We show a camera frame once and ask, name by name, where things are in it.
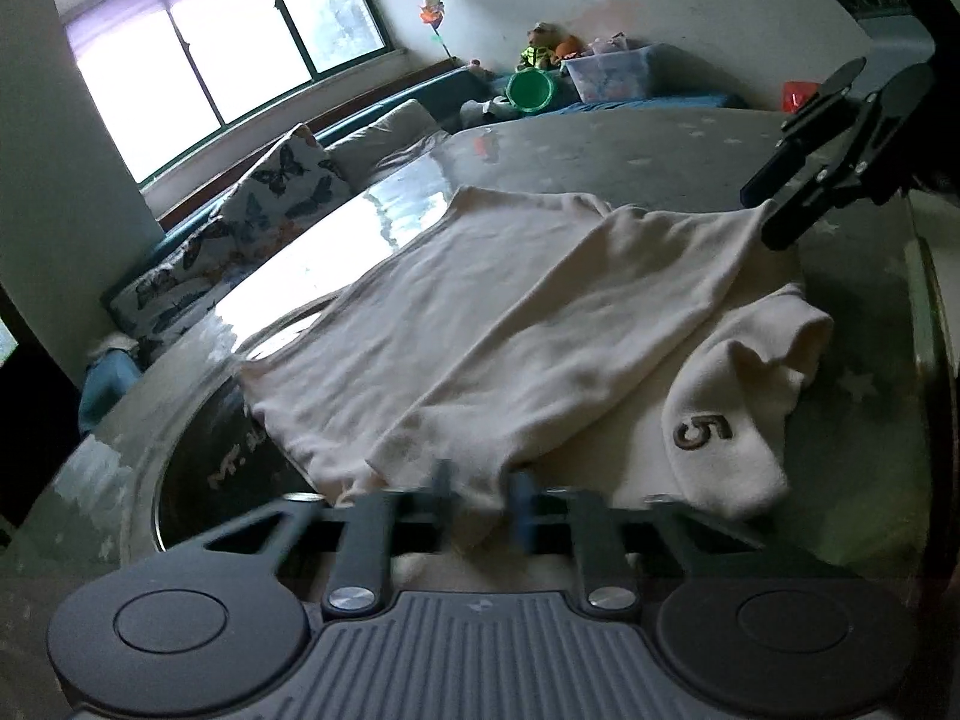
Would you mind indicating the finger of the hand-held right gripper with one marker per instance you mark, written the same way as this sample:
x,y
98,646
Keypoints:
x,y
795,136
802,210

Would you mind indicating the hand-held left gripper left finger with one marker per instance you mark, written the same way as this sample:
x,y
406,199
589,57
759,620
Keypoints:
x,y
442,491

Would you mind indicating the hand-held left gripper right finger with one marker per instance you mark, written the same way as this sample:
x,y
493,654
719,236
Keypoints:
x,y
521,511

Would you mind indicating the cream shirt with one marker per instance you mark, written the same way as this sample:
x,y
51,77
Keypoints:
x,y
487,330

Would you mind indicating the red box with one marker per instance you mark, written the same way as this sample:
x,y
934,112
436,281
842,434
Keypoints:
x,y
796,97

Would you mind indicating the blue sofa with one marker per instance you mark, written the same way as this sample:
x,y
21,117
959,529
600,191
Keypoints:
x,y
690,100

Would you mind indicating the clear plastic storage box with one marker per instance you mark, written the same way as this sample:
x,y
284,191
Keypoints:
x,y
609,76

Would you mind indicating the round black cooktop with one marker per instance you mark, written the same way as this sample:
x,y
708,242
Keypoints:
x,y
210,465

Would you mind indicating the orange plush toy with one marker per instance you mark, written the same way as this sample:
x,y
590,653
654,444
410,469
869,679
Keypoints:
x,y
568,49

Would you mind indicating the green plastic bucket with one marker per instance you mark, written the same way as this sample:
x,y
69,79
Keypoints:
x,y
529,91

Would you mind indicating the yellow green plush toy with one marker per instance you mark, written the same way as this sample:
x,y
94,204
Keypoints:
x,y
537,49

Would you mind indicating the white plush toy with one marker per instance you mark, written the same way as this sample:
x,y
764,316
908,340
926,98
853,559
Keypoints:
x,y
487,111

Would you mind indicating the long butterfly print cushion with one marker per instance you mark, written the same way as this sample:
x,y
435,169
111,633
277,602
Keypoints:
x,y
172,285

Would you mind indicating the butterfly print pillow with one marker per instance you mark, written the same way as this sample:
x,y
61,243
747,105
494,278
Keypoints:
x,y
289,187

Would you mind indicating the plain white pillow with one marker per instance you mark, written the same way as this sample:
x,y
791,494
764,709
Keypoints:
x,y
390,139

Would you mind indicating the colourful pinwheel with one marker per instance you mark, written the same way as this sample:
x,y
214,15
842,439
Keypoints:
x,y
433,11

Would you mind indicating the green framed window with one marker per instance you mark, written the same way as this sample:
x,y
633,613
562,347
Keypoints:
x,y
225,52

